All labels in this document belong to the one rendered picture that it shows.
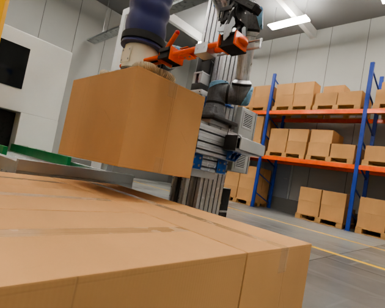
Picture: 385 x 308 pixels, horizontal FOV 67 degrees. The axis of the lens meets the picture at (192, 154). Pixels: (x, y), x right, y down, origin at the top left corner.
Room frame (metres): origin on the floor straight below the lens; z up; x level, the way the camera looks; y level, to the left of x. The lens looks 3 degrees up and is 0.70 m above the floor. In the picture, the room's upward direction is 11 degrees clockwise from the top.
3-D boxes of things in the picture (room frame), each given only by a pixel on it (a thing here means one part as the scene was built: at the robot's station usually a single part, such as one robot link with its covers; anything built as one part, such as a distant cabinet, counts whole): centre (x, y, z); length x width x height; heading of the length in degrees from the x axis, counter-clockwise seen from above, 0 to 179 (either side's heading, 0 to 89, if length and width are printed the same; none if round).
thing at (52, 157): (2.96, 1.52, 0.60); 1.60 x 0.11 x 0.09; 46
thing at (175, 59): (1.30, 0.18, 1.20); 0.10 x 0.08 x 0.06; 136
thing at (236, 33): (1.05, -0.07, 1.20); 0.08 x 0.07 x 0.05; 46
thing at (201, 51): (1.15, 0.02, 1.19); 0.07 x 0.07 x 0.04; 46
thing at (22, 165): (1.71, 0.61, 0.58); 0.70 x 0.03 x 0.06; 136
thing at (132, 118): (1.46, 0.34, 0.87); 0.60 x 0.40 x 0.40; 45
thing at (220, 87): (1.74, -0.09, 1.20); 0.13 x 0.12 x 0.14; 77
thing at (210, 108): (1.74, -0.08, 1.09); 0.15 x 0.15 x 0.10
